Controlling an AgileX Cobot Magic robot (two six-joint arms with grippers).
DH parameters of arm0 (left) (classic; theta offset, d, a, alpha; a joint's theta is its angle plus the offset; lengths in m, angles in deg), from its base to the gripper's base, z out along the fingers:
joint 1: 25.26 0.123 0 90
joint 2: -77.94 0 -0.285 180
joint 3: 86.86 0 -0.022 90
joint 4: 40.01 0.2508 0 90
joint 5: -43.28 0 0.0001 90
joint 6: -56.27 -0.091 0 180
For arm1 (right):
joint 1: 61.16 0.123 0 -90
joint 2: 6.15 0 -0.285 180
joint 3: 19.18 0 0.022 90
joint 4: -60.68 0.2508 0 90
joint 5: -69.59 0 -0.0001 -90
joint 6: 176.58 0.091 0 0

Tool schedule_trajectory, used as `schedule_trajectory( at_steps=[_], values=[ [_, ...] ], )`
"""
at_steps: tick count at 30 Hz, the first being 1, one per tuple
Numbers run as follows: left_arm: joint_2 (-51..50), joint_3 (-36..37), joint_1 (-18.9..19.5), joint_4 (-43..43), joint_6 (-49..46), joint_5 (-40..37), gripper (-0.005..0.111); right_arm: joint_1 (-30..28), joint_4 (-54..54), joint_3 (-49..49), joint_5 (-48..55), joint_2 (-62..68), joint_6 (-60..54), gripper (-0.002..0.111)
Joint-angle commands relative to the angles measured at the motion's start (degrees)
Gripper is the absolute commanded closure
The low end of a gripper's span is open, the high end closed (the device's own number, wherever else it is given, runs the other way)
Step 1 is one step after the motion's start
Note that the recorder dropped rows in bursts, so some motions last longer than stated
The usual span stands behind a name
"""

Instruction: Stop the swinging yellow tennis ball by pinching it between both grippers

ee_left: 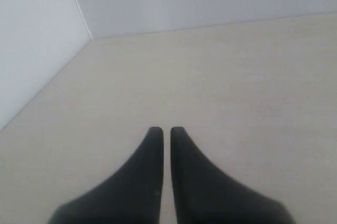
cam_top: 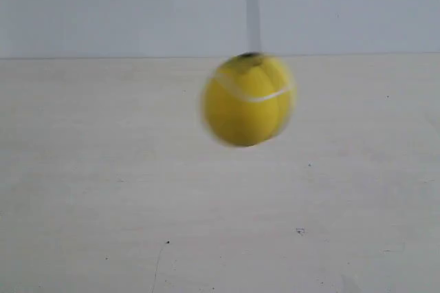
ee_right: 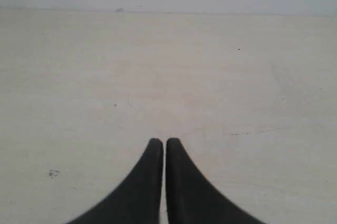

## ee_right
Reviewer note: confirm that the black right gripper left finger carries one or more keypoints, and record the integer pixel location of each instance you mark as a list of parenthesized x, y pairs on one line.
[(137, 198)]

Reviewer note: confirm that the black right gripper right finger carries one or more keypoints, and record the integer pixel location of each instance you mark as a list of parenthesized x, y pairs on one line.
[(190, 197)]

